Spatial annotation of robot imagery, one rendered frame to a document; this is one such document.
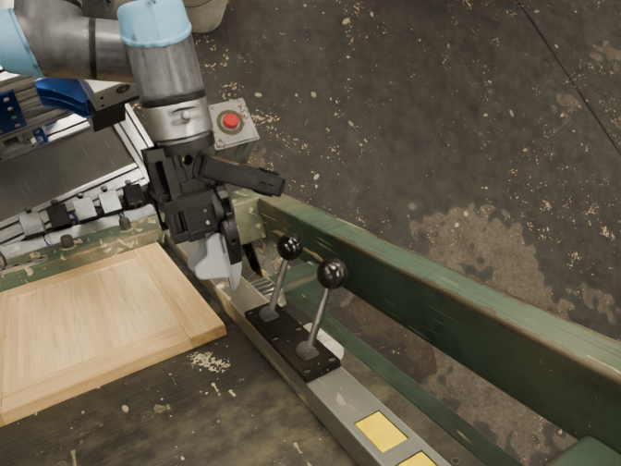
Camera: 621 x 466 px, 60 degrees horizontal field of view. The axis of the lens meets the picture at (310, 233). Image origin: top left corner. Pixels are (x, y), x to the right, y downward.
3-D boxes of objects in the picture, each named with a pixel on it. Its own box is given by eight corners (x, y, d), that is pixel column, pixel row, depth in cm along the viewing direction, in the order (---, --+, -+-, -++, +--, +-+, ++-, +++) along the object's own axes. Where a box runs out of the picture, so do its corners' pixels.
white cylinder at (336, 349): (346, 360, 71) (318, 336, 78) (343, 341, 70) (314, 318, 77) (326, 369, 70) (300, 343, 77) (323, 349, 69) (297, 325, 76)
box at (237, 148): (231, 127, 153) (243, 96, 136) (246, 165, 151) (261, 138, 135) (191, 137, 148) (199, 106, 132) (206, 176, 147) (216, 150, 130)
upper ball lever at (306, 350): (310, 355, 68) (341, 256, 67) (324, 369, 65) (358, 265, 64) (285, 353, 66) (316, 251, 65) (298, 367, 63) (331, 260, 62)
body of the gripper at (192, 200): (163, 235, 70) (136, 144, 66) (224, 215, 73) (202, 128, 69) (176, 251, 63) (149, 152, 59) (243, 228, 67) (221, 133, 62)
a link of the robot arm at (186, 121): (196, 94, 67) (215, 95, 60) (204, 129, 69) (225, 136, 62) (137, 107, 64) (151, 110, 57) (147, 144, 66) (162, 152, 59)
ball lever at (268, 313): (273, 319, 79) (298, 233, 77) (284, 329, 75) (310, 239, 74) (249, 316, 77) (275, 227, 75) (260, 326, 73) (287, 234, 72)
